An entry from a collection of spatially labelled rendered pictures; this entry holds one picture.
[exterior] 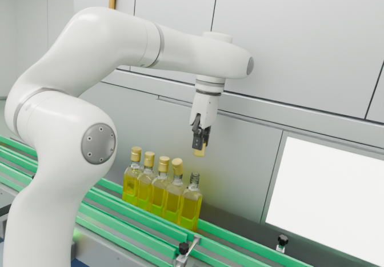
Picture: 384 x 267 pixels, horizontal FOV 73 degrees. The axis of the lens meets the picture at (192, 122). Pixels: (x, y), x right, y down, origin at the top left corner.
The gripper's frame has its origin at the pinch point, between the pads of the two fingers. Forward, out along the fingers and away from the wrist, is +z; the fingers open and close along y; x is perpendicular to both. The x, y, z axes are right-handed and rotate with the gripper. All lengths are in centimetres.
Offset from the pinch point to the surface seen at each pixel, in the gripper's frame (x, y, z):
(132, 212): -17.9, 6.7, 29.6
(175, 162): -6.3, 2.4, 8.2
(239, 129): 8.4, -11.8, -3.4
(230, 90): 2.1, -14.8, -15.1
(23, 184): -65, 14, 33
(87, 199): -39, 6, 33
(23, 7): -564, -307, -60
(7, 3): -592, -292, -62
